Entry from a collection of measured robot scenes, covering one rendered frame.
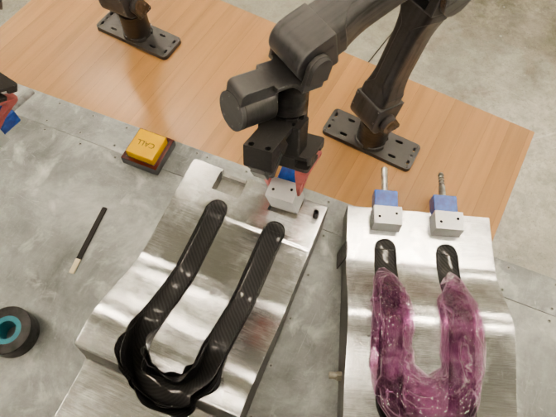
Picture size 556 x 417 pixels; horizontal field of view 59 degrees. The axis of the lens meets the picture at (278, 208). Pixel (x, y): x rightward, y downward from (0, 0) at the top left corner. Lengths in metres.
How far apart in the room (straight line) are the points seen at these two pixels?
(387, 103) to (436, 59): 1.52
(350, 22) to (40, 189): 0.69
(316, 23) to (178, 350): 0.48
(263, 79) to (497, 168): 0.61
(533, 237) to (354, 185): 1.16
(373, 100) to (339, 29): 0.29
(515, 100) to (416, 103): 1.28
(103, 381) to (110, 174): 0.41
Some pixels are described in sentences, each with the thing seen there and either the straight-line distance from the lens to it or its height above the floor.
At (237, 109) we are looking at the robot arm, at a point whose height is 1.14.
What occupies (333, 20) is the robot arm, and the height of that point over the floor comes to 1.22.
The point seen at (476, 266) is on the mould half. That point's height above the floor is 0.86.
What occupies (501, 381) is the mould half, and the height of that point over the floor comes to 0.88.
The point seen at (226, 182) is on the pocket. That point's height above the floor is 0.86.
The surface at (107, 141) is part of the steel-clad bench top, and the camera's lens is 1.09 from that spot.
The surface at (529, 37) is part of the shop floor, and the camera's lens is 2.69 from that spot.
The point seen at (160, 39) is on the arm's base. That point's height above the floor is 0.81.
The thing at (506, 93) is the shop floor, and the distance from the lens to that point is 2.41.
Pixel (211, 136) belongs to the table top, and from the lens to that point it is 1.06.
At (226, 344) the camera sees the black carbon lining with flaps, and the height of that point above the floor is 0.92.
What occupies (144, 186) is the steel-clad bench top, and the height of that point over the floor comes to 0.80.
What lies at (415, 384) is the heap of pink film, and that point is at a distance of 0.80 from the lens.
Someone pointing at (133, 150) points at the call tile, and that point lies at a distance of 1.02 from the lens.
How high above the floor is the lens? 1.66
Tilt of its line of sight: 63 degrees down
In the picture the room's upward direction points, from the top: 3 degrees clockwise
